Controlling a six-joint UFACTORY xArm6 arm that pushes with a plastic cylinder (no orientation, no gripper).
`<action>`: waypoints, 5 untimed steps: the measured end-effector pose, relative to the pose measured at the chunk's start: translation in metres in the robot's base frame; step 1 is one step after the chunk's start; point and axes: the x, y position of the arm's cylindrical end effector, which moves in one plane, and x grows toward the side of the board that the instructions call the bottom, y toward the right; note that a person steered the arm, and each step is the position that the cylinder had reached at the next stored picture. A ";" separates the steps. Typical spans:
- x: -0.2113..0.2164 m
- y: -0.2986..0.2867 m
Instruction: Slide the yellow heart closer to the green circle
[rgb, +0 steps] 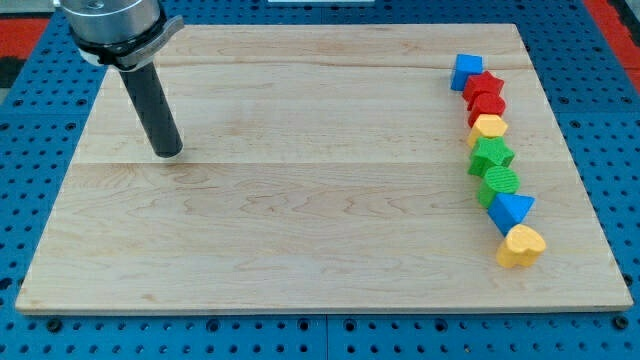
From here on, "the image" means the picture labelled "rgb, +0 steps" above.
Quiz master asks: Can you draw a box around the red star block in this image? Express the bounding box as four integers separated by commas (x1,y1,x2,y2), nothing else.
462,71,505,108

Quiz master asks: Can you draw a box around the green star block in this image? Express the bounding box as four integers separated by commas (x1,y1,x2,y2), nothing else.
467,136,515,177

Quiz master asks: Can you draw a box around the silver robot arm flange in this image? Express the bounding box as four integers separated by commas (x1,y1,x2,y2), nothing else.
57,0,184,72

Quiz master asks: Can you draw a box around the yellow hexagon block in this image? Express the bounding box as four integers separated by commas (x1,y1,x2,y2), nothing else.
466,114,508,148

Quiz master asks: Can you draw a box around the wooden board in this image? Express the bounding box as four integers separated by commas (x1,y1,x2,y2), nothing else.
16,24,633,315

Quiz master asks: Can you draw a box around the blue cube block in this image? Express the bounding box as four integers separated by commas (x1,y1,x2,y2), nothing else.
450,54,483,91

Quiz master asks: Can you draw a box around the yellow heart block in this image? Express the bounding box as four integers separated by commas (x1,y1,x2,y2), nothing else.
496,224,547,268

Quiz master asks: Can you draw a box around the blue triangle block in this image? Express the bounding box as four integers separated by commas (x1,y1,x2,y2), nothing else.
488,193,535,236

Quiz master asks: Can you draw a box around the red cylinder block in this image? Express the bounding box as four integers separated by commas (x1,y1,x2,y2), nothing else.
467,93,506,127

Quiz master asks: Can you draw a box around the green circle block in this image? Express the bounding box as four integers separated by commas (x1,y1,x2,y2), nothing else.
477,166,520,208

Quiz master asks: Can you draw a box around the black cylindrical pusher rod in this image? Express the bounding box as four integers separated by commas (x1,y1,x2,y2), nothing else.
120,62,183,158

